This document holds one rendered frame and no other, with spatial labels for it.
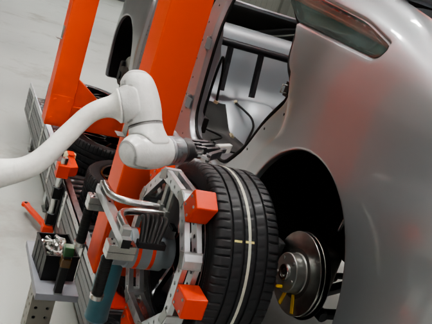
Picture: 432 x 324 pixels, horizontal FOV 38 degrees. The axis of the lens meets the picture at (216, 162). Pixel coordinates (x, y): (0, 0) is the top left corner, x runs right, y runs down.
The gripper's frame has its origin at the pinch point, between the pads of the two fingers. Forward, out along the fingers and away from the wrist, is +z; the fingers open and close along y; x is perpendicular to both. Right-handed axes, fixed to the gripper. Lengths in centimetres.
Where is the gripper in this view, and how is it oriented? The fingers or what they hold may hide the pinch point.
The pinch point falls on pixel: (222, 148)
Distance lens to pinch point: 205.4
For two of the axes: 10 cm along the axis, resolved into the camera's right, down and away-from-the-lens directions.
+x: 3.4, -8.7, -3.6
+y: 6.6, 4.9, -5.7
